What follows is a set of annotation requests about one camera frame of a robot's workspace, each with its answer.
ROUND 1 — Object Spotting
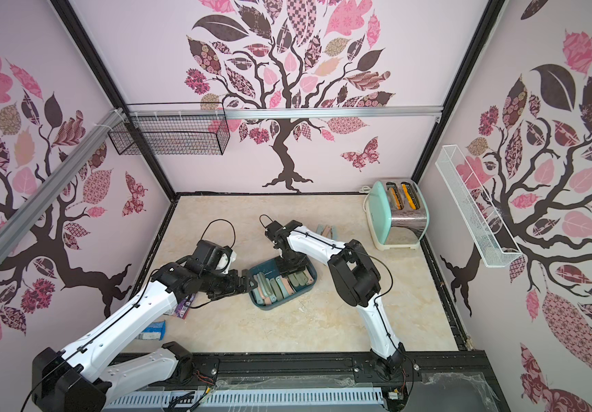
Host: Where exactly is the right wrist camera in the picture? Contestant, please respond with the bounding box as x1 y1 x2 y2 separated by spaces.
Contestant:
265 221 291 243

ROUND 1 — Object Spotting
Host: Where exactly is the blue snack packet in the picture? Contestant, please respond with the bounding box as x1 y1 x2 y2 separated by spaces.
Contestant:
136 320 166 341

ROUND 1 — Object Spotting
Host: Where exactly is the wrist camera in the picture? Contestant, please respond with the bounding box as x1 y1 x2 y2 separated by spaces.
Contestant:
194 240 237 275
265 221 291 243

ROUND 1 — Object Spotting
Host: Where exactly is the mint green toaster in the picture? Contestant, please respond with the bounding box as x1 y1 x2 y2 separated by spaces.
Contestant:
363 178 430 251

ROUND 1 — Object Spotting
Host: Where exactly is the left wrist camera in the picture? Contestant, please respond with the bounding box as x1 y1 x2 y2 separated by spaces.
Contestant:
194 240 237 275

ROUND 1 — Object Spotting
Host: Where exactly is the white wire shelf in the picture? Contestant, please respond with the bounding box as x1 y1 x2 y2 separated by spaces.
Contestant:
435 145 524 268

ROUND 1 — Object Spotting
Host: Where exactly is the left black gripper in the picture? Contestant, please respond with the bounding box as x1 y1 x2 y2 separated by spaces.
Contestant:
198 270 256 301

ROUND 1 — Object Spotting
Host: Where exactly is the purple snack packet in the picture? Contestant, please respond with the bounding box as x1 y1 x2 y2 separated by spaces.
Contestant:
172 294 196 319

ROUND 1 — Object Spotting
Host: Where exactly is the teal plastic storage box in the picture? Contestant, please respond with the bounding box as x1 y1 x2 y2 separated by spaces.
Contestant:
248 257 317 311

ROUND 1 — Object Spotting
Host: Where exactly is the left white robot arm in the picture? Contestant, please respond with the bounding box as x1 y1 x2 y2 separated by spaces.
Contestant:
25 263 257 411

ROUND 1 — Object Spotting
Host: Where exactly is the black wire basket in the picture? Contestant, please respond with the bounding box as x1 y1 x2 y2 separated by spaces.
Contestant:
108 101 231 156

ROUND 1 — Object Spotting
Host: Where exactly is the white slotted cable duct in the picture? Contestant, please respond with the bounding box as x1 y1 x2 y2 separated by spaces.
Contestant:
104 387 384 411

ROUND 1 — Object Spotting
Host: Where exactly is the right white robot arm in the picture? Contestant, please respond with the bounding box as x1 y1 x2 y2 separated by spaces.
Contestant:
265 221 407 376

